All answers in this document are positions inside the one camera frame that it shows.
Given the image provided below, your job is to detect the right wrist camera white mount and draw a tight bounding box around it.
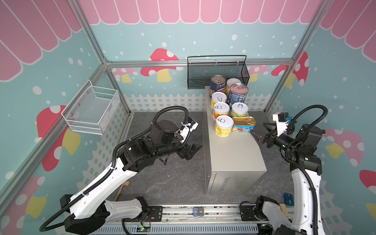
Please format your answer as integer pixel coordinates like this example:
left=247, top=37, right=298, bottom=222
left=272, top=112, right=292, bottom=137

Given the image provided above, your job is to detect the gold rectangular spam tin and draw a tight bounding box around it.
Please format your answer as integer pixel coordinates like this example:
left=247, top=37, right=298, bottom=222
left=232, top=117, right=256, bottom=133

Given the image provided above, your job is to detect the white slotted cable duct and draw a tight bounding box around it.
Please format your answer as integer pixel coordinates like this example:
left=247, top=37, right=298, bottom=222
left=93, top=224, right=259, bottom=235

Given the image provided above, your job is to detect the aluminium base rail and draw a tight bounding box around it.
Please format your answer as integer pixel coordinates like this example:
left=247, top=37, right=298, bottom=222
left=117, top=203, right=294, bottom=225

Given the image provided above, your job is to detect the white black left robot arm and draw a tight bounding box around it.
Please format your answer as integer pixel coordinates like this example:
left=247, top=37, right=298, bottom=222
left=60, top=118, right=201, bottom=235

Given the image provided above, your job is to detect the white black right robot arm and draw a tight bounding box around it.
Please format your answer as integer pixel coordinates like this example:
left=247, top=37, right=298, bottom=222
left=251, top=124, right=325, bottom=235

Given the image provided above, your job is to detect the orange green plastic-lid can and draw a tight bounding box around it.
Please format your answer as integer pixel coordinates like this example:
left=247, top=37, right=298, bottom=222
left=225, top=78, right=241, bottom=96

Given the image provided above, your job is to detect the dark blue red label can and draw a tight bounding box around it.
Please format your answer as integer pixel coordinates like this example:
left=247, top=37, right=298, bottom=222
left=209, top=75, right=226, bottom=97

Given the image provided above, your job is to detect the grey metal cabinet counter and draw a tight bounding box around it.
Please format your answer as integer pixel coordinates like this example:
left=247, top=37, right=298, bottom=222
left=202, top=87, right=267, bottom=195

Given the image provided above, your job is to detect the green can white lid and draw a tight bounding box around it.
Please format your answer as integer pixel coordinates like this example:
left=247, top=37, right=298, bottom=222
left=230, top=102, right=248, bottom=117

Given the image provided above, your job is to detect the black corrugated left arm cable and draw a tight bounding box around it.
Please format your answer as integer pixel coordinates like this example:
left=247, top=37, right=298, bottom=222
left=39, top=105, right=190, bottom=232

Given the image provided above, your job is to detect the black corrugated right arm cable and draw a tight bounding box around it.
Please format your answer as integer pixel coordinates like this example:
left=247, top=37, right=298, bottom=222
left=286, top=105, right=329, bottom=235

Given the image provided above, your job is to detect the black wire mesh basket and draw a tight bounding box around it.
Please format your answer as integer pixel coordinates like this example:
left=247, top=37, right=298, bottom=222
left=187, top=55, right=250, bottom=90

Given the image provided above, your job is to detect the teal object on floor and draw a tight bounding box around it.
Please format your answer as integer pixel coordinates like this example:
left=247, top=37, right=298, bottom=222
left=284, top=193, right=294, bottom=207

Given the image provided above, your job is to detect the small blue device on rail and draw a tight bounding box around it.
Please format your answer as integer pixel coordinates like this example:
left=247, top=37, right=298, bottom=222
left=193, top=207, right=205, bottom=218

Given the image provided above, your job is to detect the white wire mesh basket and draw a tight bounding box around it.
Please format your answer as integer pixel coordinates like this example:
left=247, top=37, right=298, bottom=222
left=61, top=80, right=120, bottom=135

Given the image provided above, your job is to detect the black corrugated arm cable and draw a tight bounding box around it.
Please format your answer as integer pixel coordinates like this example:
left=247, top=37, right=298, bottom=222
left=39, top=105, right=190, bottom=232
left=286, top=105, right=329, bottom=235

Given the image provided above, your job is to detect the blue label tin can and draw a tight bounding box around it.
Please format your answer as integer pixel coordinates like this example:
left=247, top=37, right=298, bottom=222
left=228, top=83, right=249, bottom=107

